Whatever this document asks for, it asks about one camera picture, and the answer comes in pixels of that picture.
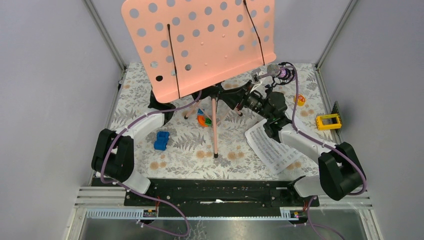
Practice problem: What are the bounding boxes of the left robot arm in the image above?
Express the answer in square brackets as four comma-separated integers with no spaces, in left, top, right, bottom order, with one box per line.
[91,86,220,206]

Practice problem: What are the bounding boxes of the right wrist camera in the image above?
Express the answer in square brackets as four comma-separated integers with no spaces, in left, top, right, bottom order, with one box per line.
[250,68,264,93]

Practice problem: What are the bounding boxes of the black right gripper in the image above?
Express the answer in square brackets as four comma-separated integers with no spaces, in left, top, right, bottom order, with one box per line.
[218,80,273,121]

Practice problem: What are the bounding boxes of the yellow window frame brick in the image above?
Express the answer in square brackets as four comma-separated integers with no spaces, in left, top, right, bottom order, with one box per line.
[315,114,340,131]

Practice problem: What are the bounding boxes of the orange curved toy piece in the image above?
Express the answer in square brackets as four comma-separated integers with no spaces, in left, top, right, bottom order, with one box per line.
[197,115,209,128]

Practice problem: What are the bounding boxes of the purple glitter microphone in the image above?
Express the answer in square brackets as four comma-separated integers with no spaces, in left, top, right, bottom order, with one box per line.
[266,63,295,80]

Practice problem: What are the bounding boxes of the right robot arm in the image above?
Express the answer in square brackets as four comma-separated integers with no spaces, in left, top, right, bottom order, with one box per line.
[218,82,367,206]

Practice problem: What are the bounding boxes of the dark green baseplate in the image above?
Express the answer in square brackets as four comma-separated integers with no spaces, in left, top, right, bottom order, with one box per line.
[331,101,343,136]

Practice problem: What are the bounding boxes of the light blue toy brick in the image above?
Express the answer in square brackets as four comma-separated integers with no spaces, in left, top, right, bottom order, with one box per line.
[197,108,204,116]

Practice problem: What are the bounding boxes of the grey slotted cable duct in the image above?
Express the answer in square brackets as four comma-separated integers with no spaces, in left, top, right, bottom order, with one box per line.
[86,207,300,221]

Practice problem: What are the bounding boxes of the blue toy car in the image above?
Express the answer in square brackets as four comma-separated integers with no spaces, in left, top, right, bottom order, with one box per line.
[153,131,170,151]

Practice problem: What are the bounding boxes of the black microphone tripod stand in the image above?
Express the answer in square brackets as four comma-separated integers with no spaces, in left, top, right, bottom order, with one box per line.
[265,62,297,98]

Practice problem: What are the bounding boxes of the sheet music page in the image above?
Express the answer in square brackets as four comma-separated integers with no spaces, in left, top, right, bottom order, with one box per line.
[244,119,301,174]

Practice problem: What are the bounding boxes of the yellow flower toy block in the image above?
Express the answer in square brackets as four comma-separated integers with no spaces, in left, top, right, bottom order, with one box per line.
[293,94,306,106]

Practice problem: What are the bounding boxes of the floral patterned table mat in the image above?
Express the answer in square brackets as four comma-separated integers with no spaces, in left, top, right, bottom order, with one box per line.
[110,62,335,181]

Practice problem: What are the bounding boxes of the green toy brick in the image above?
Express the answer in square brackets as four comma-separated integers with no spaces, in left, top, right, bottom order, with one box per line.
[204,118,212,127]

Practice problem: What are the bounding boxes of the pink music stand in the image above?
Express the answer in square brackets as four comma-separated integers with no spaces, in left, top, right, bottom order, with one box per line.
[120,0,277,159]

